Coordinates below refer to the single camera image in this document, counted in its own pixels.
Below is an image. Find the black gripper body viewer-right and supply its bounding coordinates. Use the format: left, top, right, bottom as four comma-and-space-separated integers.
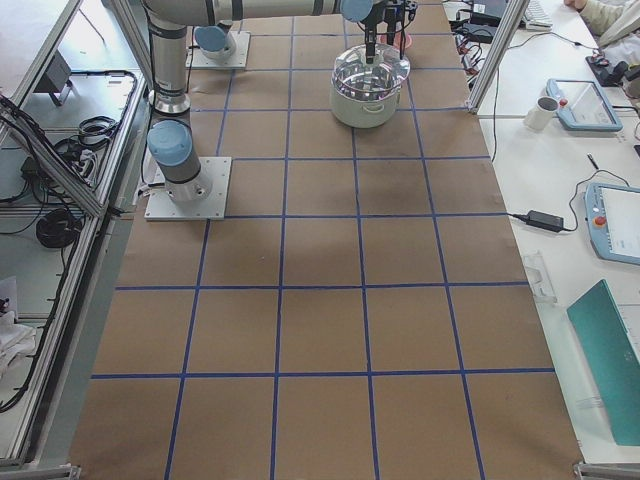
367, 0, 418, 25

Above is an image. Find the glass pot lid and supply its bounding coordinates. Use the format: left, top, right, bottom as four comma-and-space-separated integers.
332, 44, 411, 102

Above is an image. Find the silver robot arm viewer-left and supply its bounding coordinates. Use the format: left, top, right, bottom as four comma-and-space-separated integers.
143, 1, 230, 202

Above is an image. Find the pale green electric pot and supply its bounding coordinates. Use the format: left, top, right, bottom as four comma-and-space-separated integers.
330, 44, 411, 129

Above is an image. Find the pink bowl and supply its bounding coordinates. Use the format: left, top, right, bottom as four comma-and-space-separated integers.
378, 33, 413, 50

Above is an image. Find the white mug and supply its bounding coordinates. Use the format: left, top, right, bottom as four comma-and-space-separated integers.
523, 96, 559, 131

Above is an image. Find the teach pendant far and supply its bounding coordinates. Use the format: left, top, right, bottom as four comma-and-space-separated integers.
546, 79, 623, 132

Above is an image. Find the teach pendant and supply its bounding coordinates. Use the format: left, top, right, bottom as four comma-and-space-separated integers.
546, 79, 623, 132
584, 182, 639, 265

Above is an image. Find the black power adapter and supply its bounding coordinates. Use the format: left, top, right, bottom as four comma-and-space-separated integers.
509, 210, 565, 233

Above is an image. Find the teach pendant near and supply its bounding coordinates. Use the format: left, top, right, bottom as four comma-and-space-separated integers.
584, 182, 639, 265

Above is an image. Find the clear plastic holder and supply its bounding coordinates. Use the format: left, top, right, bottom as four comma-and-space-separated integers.
522, 252, 557, 304

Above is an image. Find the green board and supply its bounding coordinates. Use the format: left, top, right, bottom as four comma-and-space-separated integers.
567, 279, 639, 446

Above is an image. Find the metal base plate viewer-right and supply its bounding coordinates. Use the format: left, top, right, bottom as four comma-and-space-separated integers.
185, 31, 251, 70

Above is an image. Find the metal base plate viewer-left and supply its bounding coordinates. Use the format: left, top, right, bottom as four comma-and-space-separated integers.
144, 157, 232, 221

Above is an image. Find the black cable coil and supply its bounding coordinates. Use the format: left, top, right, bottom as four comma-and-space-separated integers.
35, 207, 84, 250

